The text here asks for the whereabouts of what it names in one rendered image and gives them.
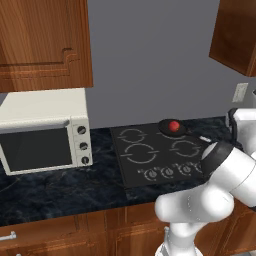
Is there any black frying pan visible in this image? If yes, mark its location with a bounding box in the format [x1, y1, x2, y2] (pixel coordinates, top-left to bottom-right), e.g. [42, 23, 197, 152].
[157, 118, 213, 143]

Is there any red tomato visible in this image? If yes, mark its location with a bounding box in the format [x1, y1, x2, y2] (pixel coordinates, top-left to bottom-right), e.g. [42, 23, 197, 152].
[168, 120, 181, 132]

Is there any black hob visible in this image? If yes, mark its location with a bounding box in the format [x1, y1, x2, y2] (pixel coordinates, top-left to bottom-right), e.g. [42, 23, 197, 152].
[109, 121, 214, 189]

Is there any white toaster oven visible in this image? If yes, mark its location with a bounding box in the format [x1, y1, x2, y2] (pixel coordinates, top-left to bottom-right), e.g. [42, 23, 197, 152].
[0, 87, 94, 177]

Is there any dark glass oven door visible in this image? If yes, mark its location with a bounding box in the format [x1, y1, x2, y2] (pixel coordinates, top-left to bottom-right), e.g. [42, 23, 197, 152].
[0, 125, 75, 173]

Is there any brown wooden cupboard door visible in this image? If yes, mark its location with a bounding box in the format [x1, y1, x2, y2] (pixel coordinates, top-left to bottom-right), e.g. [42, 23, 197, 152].
[195, 199, 256, 256]
[107, 203, 169, 256]

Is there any brown wooden drawer front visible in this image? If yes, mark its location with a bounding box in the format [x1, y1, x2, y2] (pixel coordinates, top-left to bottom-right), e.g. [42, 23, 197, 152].
[0, 214, 82, 256]

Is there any white wall socket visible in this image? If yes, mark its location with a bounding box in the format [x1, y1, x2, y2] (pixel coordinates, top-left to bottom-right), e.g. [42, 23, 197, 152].
[231, 82, 250, 104]

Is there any large brown wall cupboard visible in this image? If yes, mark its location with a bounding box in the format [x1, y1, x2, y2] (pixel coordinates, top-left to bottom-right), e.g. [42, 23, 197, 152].
[0, 0, 94, 94]

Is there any small brown wall cupboard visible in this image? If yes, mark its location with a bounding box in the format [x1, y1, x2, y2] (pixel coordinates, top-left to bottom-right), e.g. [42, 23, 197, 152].
[208, 0, 256, 78]

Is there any silver drawer handle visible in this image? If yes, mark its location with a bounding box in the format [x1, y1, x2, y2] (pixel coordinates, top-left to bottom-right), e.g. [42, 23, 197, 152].
[0, 231, 18, 242]

